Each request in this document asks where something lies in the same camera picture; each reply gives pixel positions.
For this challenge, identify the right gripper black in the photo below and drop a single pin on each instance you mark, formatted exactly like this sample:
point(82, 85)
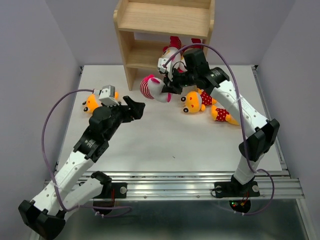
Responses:
point(170, 86)

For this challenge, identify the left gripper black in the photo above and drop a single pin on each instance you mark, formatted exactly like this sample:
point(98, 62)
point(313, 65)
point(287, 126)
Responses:
point(136, 111)

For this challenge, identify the white pink plush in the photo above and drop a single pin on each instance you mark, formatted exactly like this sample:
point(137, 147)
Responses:
point(173, 47)
point(151, 88)
point(196, 42)

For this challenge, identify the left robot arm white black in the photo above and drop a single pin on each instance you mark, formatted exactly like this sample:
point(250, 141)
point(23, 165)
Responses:
point(47, 212)

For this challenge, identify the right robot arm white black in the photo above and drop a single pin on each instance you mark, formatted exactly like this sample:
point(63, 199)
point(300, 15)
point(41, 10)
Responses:
point(258, 132)

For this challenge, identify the wooden shelf unit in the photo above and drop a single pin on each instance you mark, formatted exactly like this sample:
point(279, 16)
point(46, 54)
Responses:
point(143, 28)

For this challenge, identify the orange plush facing up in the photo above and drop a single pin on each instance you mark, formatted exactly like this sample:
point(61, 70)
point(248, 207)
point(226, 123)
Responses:
point(196, 101)

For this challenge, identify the orange plush at left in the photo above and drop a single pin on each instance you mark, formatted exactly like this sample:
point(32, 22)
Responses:
point(92, 102)

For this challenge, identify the orange plush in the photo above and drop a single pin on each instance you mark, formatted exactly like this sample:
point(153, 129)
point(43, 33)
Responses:
point(222, 115)
point(92, 102)

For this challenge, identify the orange plush far right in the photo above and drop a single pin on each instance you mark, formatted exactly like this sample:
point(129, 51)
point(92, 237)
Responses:
point(222, 115)

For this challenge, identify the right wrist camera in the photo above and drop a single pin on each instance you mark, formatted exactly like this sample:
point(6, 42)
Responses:
point(165, 67)

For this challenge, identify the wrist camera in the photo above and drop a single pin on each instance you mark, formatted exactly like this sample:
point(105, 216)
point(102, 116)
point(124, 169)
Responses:
point(107, 96)
point(165, 67)

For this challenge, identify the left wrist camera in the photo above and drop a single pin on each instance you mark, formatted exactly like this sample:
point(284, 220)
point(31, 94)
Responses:
point(107, 96)

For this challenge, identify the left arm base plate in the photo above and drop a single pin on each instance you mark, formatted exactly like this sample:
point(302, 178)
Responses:
point(115, 190)

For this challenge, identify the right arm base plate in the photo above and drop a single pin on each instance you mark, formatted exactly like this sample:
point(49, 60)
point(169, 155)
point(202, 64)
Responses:
point(229, 189)

